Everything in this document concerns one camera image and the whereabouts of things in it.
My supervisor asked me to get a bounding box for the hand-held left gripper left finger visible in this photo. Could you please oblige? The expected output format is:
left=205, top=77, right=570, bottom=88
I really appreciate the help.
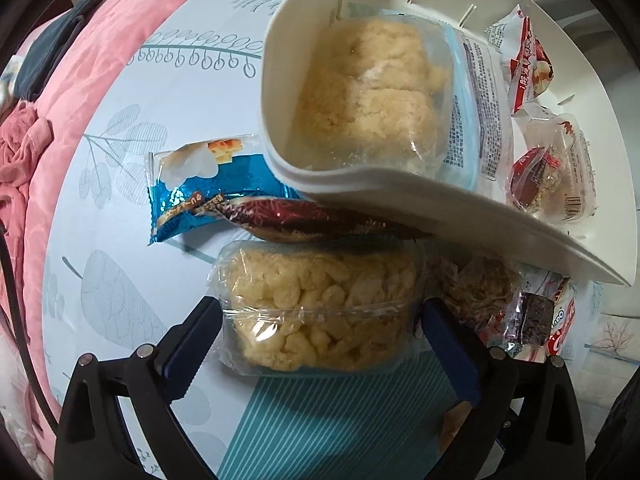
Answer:
left=54, top=296, right=223, bottom=480

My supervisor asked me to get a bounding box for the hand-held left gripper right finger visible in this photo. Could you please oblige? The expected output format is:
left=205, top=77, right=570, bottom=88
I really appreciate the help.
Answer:
left=422, top=297, right=586, bottom=480

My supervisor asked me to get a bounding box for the clear nut bar packet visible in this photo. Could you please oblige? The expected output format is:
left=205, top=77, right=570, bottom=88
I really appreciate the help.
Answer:
left=425, top=255, right=523, bottom=333

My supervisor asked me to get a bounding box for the red cookie packet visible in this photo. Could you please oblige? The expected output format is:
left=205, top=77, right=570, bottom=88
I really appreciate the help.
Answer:
left=480, top=270, right=581, bottom=366

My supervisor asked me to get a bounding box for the clear rice cake packet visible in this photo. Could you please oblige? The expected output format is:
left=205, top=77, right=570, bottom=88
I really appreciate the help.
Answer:
left=210, top=240, right=426, bottom=376

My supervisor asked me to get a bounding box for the blue snack packet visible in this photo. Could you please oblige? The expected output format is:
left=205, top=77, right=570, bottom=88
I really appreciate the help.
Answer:
left=145, top=135, right=306, bottom=246

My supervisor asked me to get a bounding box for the white plastic bin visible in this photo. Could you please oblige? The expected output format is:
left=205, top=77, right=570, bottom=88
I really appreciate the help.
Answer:
left=257, top=0, right=633, bottom=288

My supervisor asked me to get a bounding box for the dark red snack packet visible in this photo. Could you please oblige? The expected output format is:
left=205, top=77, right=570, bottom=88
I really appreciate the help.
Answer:
left=220, top=197, right=433, bottom=243

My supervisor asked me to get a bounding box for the clear red label snack packet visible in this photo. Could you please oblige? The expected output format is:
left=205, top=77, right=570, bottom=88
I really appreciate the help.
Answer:
left=507, top=105, right=601, bottom=223

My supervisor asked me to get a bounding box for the large white blue cake packet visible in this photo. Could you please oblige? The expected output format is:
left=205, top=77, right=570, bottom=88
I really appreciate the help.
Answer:
left=287, top=7, right=513, bottom=193

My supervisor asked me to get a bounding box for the small white red snack packet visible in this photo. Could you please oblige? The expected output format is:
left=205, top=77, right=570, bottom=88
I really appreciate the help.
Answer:
left=485, top=5, right=558, bottom=116

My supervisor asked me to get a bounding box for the white floral curtain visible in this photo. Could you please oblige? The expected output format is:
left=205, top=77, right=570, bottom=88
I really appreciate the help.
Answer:
left=565, top=280, right=640, bottom=411

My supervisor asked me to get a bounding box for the dusty pink garment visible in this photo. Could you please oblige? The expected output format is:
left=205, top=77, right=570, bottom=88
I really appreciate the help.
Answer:
left=0, top=102, right=56, bottom=241

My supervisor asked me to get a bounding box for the pink blanket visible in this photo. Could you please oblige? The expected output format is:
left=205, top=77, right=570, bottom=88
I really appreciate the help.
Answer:
left=0, top=0, right=221, bottom=480

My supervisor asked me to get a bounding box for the dark blue cloth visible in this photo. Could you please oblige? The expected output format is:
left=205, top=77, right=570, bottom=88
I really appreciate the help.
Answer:
left=12, top=0, right=111, bottom=103

